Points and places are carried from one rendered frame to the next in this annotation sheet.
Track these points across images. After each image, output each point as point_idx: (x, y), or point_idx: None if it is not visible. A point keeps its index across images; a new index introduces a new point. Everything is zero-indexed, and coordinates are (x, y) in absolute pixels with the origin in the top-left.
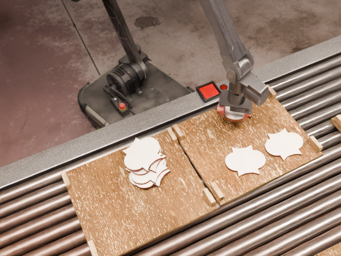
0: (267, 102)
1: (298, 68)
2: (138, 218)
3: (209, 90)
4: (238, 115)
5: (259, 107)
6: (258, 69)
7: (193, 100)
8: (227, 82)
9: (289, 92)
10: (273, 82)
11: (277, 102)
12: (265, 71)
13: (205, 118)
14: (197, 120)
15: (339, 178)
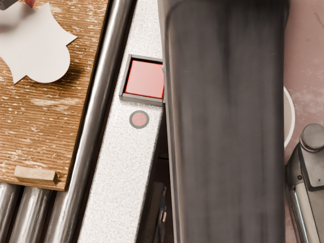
0: (23, 154)
1: None
2: None
3: (146, 80)
4: (6, 28)
5: (25, 130)
6: (129, 228)
7: (153, 45)
8: (145, 136)
9: (15, 235)
10: (68, 226)
11: (6, 175)
12: (112, 238)
13: (87, 22)
14: (93, 8)
15: None
